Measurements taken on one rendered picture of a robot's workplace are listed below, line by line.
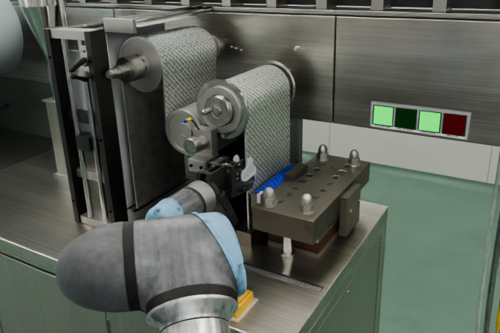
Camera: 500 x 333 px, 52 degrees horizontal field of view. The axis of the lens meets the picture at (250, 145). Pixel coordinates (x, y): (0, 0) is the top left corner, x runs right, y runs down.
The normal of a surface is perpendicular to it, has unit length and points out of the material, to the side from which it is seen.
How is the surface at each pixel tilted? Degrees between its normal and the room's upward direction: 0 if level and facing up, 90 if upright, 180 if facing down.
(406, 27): 90
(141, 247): 39
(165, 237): 29
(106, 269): 63
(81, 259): 55
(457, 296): 0
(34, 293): 90
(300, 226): 90
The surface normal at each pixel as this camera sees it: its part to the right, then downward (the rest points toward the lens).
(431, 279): -0.03, -0.94
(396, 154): -0.51, 0.31
